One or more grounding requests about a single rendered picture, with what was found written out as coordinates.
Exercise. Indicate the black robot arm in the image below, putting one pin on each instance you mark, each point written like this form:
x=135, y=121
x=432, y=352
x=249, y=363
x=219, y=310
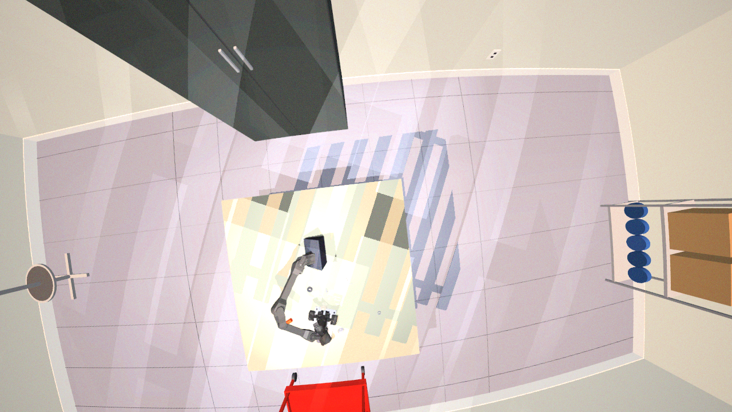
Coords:
x=320, y=330

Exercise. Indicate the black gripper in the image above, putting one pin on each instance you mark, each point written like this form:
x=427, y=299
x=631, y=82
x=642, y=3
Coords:
x=325, y=318

